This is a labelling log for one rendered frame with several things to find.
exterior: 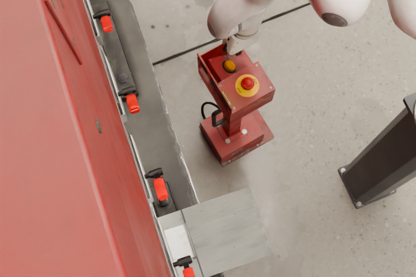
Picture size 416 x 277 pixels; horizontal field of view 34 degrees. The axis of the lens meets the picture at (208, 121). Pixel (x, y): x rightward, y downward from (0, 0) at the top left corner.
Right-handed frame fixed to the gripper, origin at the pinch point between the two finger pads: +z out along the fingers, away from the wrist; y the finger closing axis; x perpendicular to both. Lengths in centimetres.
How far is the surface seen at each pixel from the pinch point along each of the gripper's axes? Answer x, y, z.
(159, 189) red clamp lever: -33, -45, -42
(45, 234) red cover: -48, -63, -141
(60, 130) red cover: -43, -59, -141
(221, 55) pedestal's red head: 4.5, -1.0, 13.2
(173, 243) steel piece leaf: -41, -46, -12
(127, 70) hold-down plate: 8.4, -32.0, -2.9
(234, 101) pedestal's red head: -12.2, -7.2, 7.1
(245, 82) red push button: -9.4, -2.3, 3.7
